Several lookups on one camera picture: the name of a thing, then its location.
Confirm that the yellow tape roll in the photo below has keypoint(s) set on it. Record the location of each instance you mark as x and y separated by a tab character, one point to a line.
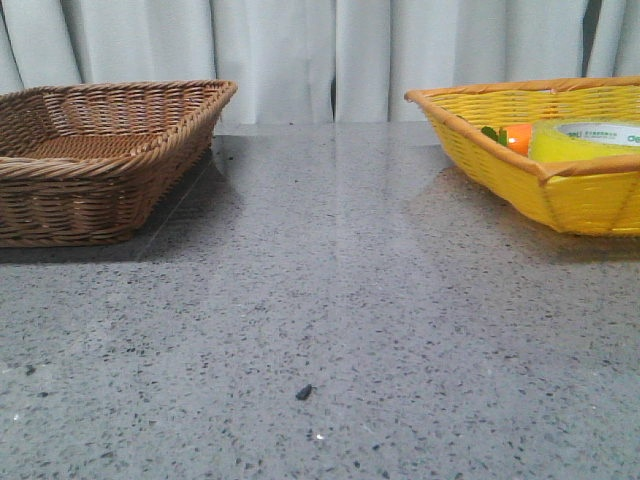
582	139

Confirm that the small black debris chip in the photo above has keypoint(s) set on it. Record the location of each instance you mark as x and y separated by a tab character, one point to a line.
304	393

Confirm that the white curtain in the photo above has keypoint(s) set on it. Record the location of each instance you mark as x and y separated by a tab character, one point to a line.
316	61

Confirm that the orange toy carrot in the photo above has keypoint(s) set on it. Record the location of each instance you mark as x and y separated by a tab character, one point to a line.
516	137

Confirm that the brown wicker basket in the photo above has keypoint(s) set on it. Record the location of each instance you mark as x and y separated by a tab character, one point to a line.
86	164

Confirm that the yellow woven basket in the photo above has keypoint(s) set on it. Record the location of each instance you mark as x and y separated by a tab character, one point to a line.
596	196

